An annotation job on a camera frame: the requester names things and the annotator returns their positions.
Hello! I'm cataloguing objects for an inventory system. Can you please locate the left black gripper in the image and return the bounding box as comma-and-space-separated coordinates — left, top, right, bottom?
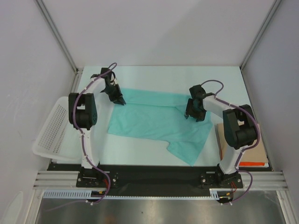
102, 84, 126, 105

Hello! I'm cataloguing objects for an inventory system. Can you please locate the left aluminium corner post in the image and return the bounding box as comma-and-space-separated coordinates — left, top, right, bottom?
34, 0, 83, 92

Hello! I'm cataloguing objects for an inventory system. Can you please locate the teal green t shirt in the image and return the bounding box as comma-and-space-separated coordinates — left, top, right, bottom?
108, 88, 213, 166

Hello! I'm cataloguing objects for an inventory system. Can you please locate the folded beige t shirt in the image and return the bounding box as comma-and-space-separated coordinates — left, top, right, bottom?
216, 123, 269, 167

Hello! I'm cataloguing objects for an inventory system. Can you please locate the aluminium corner post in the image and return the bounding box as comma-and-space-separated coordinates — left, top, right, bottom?
34, 0, 83, 92
239, 0, 283, 72

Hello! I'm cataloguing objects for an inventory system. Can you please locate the white slotted cable duct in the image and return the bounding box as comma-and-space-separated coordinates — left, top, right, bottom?
43, 189, 230, 200

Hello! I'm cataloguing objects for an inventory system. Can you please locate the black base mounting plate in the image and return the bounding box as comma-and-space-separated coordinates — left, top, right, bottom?
47, 163, 272, 198

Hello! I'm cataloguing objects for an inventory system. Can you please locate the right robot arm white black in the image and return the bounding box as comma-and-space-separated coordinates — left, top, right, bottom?
185, 84, 260, 189

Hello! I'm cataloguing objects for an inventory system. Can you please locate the white plastic laundry basket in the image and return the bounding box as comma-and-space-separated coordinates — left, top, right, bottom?
32, 97, 100, 163

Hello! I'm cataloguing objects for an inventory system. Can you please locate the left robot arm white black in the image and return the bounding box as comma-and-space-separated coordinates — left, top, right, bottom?
68, 63, 126, 188

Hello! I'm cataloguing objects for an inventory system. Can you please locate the right aluminium corner post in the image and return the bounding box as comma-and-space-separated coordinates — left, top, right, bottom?
239, 0, 283, 72

